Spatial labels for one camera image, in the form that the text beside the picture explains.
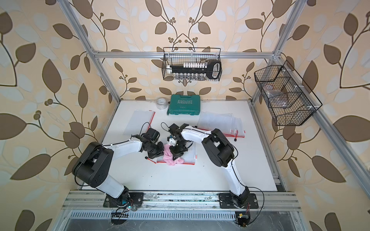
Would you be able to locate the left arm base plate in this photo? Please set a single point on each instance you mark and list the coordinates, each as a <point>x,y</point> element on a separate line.
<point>125,200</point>

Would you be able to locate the black wire basket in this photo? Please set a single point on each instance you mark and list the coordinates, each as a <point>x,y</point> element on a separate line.
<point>181,55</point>
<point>289,99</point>

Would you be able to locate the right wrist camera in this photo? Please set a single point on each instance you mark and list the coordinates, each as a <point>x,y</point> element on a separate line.
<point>171,141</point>

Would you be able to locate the black wire basket centre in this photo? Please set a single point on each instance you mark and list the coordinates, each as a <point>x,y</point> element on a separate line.
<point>181,55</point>

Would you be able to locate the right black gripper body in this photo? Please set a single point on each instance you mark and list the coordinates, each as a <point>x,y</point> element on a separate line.
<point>179,148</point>

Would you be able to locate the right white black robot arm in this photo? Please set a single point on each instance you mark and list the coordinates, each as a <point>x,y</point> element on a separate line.
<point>219,150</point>

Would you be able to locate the stack of mesh document bags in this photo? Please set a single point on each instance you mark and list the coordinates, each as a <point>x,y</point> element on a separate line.
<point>139,122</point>

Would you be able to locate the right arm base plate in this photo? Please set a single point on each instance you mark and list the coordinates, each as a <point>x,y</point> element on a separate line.
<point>231,201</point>

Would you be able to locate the black wire basket right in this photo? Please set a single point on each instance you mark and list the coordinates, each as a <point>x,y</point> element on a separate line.
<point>289,99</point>

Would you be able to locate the clear plastic bag in basket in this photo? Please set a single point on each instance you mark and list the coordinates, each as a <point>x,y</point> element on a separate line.
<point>276,98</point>

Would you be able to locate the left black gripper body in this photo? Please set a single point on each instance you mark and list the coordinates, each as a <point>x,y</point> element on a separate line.
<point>155,150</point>

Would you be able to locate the clear tape roll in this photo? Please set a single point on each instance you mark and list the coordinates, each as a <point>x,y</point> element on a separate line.
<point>162,103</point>

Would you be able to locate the clear mesh document bag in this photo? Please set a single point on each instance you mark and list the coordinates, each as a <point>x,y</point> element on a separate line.
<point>189,157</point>
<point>229,125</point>

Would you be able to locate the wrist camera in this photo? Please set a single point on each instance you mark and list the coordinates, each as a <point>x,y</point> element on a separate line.
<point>153,135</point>
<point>171,141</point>

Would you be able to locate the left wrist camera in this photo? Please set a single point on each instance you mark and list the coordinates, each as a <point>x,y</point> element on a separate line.
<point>153,135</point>

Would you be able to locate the green plastic tool case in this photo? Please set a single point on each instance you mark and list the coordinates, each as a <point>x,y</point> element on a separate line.
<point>184,105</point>

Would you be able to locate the pink microfiber cloth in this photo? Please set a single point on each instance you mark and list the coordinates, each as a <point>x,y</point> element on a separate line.
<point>168,157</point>

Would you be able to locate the black socket holder rail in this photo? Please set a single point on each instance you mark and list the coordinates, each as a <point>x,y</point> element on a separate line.
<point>209,70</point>

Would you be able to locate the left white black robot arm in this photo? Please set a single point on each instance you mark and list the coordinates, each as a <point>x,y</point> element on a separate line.
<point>93,166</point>

